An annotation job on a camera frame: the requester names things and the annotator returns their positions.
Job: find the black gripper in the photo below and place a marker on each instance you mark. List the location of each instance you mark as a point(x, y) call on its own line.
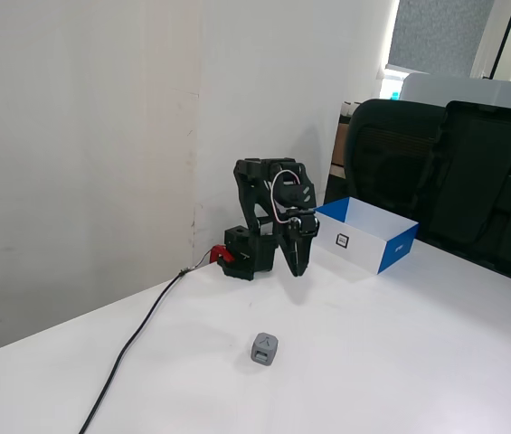
point(299, 239)

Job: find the gray block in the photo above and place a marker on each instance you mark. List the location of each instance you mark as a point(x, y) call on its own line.
point(264, 350)

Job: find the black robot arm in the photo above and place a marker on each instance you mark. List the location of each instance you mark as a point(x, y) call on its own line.
point(248, 190)

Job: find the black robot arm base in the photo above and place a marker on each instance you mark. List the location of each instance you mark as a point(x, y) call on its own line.
point(241, 255)

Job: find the blue and white box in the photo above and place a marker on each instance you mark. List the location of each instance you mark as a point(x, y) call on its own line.
point(363, 248)

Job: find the brown cardboard box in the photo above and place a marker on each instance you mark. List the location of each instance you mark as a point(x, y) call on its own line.
point(340, 144)

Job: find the red clamp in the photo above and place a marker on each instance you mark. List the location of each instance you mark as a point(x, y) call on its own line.
point(218, 254)

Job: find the black office chair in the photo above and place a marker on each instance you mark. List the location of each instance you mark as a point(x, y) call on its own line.
point(386, 158)

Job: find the bottle with blue cap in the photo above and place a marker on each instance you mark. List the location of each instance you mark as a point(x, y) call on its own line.
point(394, 95)

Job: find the black plastic case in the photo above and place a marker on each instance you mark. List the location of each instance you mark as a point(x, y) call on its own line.
point(476, 190)

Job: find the white plastic panel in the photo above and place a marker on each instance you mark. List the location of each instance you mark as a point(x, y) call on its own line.
point(463, 92)

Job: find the gray window blind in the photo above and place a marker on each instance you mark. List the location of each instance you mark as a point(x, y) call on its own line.
point(436, 31)

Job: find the dark window frame post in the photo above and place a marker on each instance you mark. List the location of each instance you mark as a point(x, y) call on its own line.
point(504, 36)

